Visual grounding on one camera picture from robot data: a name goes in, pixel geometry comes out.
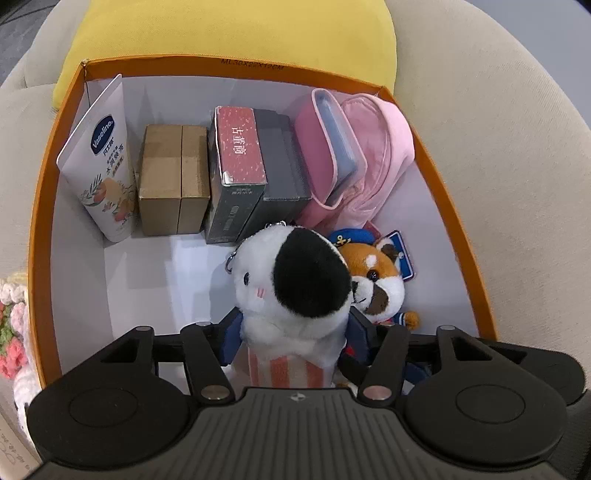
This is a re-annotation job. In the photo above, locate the shiba dog plush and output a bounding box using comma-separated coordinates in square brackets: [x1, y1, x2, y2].
[327, 228, 422, 333]

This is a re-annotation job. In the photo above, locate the black white hamster plush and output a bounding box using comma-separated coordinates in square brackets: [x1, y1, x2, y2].
[231, 224, 353, 389]

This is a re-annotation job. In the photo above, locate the grey box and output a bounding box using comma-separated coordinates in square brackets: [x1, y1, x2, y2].
[238, 109, 311, 241]

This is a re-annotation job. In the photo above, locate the crochet bunny with flowers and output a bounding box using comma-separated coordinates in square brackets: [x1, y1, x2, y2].
[1, 272, 42, 441]

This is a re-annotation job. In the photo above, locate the yellow cushion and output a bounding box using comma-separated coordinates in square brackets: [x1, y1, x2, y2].
[52, 0, 397, 108]

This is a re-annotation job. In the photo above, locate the brown cardboard box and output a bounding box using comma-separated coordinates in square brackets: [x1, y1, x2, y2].
[138, 124, 211, 236]

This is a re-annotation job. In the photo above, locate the beige sofa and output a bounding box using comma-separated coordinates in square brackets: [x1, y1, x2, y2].
[0, 0, 591, 480]

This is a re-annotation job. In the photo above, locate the pink pouch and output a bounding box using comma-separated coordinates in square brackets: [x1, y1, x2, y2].
[294, 88, 415, 234]

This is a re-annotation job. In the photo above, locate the dark box red top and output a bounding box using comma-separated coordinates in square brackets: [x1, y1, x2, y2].
[204, 106, 266, 244]

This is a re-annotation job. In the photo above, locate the blue tag card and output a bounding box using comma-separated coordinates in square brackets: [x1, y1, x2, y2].
[388, 230, 415, 282]

